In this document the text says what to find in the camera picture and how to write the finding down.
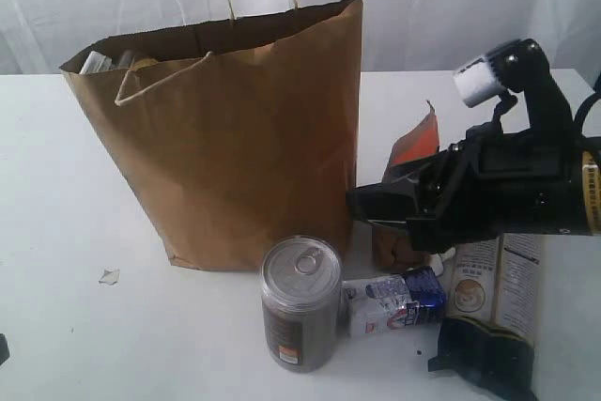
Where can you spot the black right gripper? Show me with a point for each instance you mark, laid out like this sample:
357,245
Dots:
517,183

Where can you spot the yellow millet bottle white cap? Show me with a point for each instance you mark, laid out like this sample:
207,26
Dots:
134,60

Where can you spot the clear jar with gold lid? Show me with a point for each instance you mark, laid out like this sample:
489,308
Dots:
97,62

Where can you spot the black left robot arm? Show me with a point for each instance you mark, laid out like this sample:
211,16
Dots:
4,349

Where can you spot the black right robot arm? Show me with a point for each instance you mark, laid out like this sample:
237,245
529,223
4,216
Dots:
590,159

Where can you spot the brown paper bag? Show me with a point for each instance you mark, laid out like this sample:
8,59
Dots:
244,133

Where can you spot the brown pouch with orange band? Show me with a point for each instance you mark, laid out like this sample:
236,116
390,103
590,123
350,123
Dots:
391,250

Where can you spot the white lump lower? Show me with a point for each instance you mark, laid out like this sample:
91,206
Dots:
436,263

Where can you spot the white and blue carton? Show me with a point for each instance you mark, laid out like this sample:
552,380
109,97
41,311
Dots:
394,302

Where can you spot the pull-tab can dark grains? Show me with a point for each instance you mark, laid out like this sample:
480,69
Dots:
301,292

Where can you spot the long noodle package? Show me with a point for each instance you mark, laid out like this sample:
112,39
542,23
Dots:
487,336

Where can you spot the small torn plastic scrap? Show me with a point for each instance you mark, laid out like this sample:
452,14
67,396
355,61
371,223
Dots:
110,277

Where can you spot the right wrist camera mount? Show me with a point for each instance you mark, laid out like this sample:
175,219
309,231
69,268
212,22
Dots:
518,66

